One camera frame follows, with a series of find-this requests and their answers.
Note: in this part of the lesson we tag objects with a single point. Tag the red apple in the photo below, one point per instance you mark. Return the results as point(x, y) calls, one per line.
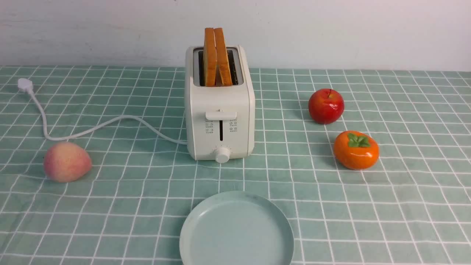
point(326, 106)

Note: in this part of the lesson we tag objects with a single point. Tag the white two-slot toaster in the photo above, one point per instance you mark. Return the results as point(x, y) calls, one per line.
point(220, 120)

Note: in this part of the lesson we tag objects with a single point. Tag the toasted bread slice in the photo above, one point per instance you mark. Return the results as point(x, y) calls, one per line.
point(209, 57)
point(222, 57)

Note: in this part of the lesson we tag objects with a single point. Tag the pink peach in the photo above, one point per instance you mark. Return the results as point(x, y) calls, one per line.
point(66, 162)

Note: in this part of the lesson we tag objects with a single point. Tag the orange persimmon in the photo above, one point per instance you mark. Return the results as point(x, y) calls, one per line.
point(355, 150)

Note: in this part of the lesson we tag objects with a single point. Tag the light green plate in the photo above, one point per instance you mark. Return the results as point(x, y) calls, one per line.
point(236, 228)

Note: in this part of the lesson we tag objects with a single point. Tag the green checkered tablecloth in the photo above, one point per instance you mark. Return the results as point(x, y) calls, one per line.
point(411, 207)

